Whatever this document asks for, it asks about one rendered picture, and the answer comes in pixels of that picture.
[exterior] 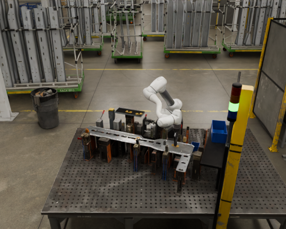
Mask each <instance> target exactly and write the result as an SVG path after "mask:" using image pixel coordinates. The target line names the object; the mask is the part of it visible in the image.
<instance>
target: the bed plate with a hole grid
mask: <svg viewBox="0 0 286 229"><path fill-rule="evenodd" d="M85 129H86V128H77V129H76V132H75V134H74V136H73V139H72V141H71V143H70V146H69V148H68V150H67V153H66V155H65V157H64V160H63V162H62V165H61V167H60V169H59V171H58V173H57V176H56V178H55V180H54V183H53V185H52V188H51V190H50V192H49V195H48V197H47V199H46V202H45V204H44V206H43V208H42V211H41V215H109V216H214V213H215V207H216V201H217V193H218V191H215V186H216V180H215V179H216V175H217V173H218V169H215V168H211V167H206V166H201V174H200V175H199V180H198V182H193V181H191V178H192V165H193V155H194V151H193V152H192V155H191V158H190V161H189V169H188V172H187V174H186V178H187V180H186V183H185V185H183V184H182V189H183V192H182V195H181V196H179V195H175V193H176V191H177V188H178V183H177V182H174V181H173V173H174V168H172V166H173V153H172V165H171V167H170V169H169V170H168V175H169V177H168V178H167V180H160V178H161V177H162V171H163V166H162V157H161V162H160V164H159V165H158V164H157V160H156V167H157V172H156V176H155V175H154V174H151V171H152V165H148V160H147V162H146V164H141V163H140V166H141V168H140V171H139V172H135V171H133V169H134V166H133V163H134V160H133V161H132V162H131V163H130V162H127V160H128V155H127V156H126V158H125V159H124V160H123V159H117V158H116V157H111V160H114V162H113V163H112V165H108V164H103V163H99V162H98V161H99V160H100V154H98V153H95V152H96V151H97V148H96V149H95V151H94V152H93V159H91V160H90V161H89V162H88V161H84V160H83V159H84V156H83V145H82V142H81V140H80V139H78V138H81V135H82V134H83V131H84V130H85ZM203 137H204V129H189V137H188V144H191V143H192V142H197V143H200V145H203ZM117 156H118V155H117ZM140 162H141V159H140ZM229 216H235V217H286V185H285V183H284V181H283V180H282V178H281V177H280V175H279V174H278V172H277V170H276V169H275V167H274V165H273V164H272V162H271V161H270V159H269V158H268V156H267V155H266V153H265V151H264V150H263V148H262V147H261V145H260V143H259V142H258V140H257V139H256V137H255V136H254V134H253V132H252V131H251V129H246V131H245V136H244V141H243V146H242V152H241V157H240V162H239V166H238V171H237V178H236V182H235V187H234V192H233V197H232V203H231V208H230V213H229Z"/></svg>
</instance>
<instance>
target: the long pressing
mask: <svg viewBox="0 0 286 229"><path fill-rule="evenodd" d="M87 129H89V132H90V135H92V136H97V137H106V138H110V139H113V140H117V141H122V142H127V143H132V144H135V143H136V141H135V139H130V138H128V137H132V138H137V137H140V138H139V139H143V140H146V141H141V140H140V141H139V142H140V145H142V146H147V147H151V148H153V149H155V150H160V151H164V150H165V145H163V142H164V141H166V144H167V145H168V146H169V153H174V154H180V155H182V154H184V155H189V156H191V155H192V152H193V149H194V145H192V144H187V143H182V142H177V145H179V147H175V146H172V144H174V141H172V140H167V139H157V140H152V139H145V138H143V137H142V136H141V135H138V134H132V133H127V132H122V131H117V130H112V129H105V128H100V127H95V126H88V127H87ZM92 130H99V131H101V132H104V133H100V132H95V131H92ZM106 133H111V134H106ZM114 134H117V135H119V136H115V135H114ZM122 136H127V138H125V137H122ZM149 141H152V142H153V143H150V142H149ZM157 143H160V144H157Z"/></svg>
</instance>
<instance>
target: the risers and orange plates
mask: <svg viewBox="0 0 286 229"><path fill-rule="evenodd" d="M110 148H111V156H112V157H116V156H117V155H118V143H117V142H115V141H114V140H113V139H110ZM147 160H148V150H147V148H143V150H142V152H141V164H146V162H147ZM160 162H161V151H160V150H158V154H157V164H158V165H159V164H160Z"/></svg>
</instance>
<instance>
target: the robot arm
mask: <svg viewBox="0 0 286 229"><path fill-rule="evenodd" d="M166 84H167V80H166V79H165V78H163V77H162V76H161V77H158V78H156V79H155V80H154V81H153V82H152V83H151V85H150V86H149V87H147V88H145V89H144V90H143V94H144V96H145V97H146V98H147V99H148V100H150V101H152V102H154V103H155V104H156V105H157V110H156V114H157V118H158V121H157V124H158V126H159V127H163V129H167V130H169V129H170V128H172V127H173V131H174V146H177V140H178V132H179V131H180V127H181V121H182V112H181V110H180V109H181V107H182V102H181V100H179V99H173V98H172V97H171V95H170V94H169V93H168V91H167V90H166ZM157 93H159V94H160V95H161V96H162V98H163V99H164V100H165V102H166V103H167V107H166V108H165V109H162V103H161V101H160V99H159V98H158V97H157V96H156V94H157Z"/></svg>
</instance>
